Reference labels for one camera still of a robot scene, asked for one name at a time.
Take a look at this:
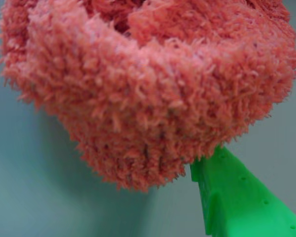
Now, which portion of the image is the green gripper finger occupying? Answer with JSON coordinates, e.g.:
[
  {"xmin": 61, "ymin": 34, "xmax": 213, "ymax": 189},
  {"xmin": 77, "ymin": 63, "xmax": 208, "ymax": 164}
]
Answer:
[{"xmin": 189, "ymin": 145, "xmax": 296, "ymax": 237}]

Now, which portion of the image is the fluffy orange-red cloth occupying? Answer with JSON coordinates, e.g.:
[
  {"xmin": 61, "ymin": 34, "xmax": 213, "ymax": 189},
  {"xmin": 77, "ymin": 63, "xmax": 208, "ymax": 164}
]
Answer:
[{"xmin": 0, "ymin": 0, "xmax": 296, "ymax": 193}]

